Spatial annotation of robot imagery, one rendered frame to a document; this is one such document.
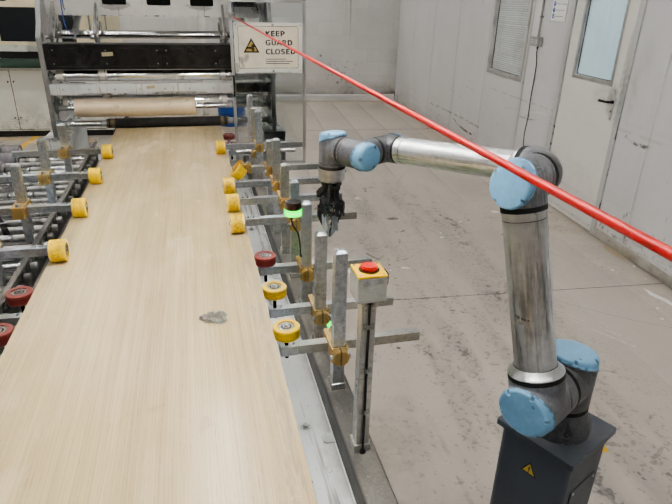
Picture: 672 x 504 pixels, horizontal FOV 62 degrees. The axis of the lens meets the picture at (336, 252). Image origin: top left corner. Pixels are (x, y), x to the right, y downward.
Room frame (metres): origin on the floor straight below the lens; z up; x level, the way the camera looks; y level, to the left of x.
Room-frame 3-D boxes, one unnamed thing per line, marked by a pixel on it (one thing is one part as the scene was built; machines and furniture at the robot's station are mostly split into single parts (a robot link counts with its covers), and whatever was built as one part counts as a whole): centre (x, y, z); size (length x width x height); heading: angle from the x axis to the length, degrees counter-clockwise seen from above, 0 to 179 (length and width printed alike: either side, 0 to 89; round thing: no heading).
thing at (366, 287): (1.15, -0.08, 1.18); 0.07 x 0.07 x 0.08; 14
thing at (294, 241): (2.13, 0.17, 0.88); 0.03 x 0.03 x 0.48; 14
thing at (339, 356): (1.42, -0.01, 0.83); 0.13 x 0.06 x 0.05; 14
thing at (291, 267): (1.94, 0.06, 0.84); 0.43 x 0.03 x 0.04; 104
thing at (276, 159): (2.61, 0.29, 0.93); 0.03 x 0.03 x 0.48; 14
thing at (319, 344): (1.45, -0.05, 0.82); 0.43 x 0.03 x 0.04; 104
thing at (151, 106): (4.04, 1.21, 1.05); 1.43 x 0.12 x 0.12; 104
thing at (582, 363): (1.36, -0.69, 0.79); 0.17 x 0.15 x 0.18; 134
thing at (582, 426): (1.37, -0.69, 0.65); 0.19 x 0.19 x 0.10
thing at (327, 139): (1.85, 0.02, 1.32); 0.10 x 0.09 x 0.12; 44
